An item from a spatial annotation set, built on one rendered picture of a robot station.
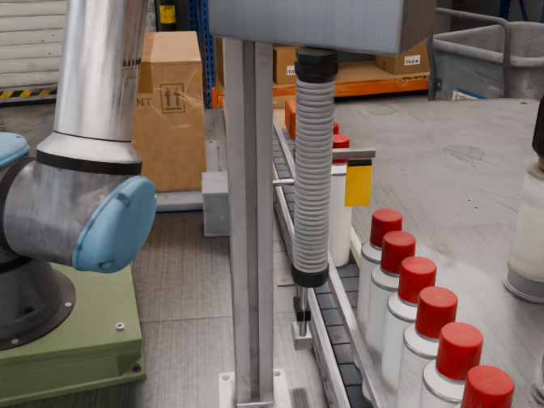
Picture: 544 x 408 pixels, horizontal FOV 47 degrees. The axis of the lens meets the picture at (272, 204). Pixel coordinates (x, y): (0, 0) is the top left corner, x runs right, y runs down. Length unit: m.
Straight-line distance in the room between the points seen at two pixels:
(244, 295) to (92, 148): 0.23
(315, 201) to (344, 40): 0.13
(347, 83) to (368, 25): 4.27
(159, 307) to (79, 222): 0.33
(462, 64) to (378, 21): 2.60
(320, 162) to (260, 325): 0.27
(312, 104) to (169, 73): 0.75
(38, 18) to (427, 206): 4.04
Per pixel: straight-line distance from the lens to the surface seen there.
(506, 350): 0.86
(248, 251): 0.68
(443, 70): 3.17
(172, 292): 1.02
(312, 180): 0.52
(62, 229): 0.70
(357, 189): 0.74
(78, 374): 0.85
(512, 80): 2.93
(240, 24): 0.54
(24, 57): 5.06
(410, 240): 0.64
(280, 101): 1.88
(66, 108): 0.71
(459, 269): 1.01
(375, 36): 0.49
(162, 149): 1.27
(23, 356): 0.83
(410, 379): 0.59
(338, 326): 0.85
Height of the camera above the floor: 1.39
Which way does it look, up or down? 26 degrees down
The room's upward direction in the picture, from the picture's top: straight up
